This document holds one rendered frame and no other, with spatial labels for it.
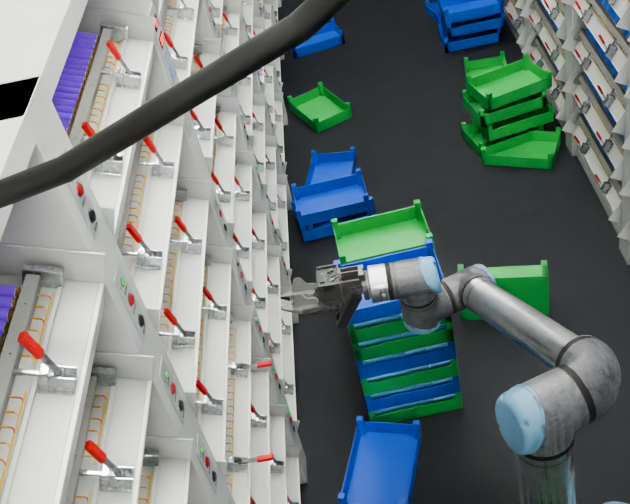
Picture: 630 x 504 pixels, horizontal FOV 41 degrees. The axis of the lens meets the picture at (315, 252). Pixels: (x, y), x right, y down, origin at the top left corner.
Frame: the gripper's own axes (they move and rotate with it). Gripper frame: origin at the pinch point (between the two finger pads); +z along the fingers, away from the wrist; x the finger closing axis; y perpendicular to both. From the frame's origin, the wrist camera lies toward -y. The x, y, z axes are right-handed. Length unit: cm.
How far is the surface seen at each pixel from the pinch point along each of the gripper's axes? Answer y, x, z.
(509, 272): -61, -63, -65
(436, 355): -55, -25, -35
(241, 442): -9.2, 31.7, 12.5
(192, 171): 37.6, -6.5, 13.3
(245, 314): -7.2, -6.2, 11.9
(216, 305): 14.1, 11.9, 13.1
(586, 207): -81, -114, -106
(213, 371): 10.8, 28.2, 13.8
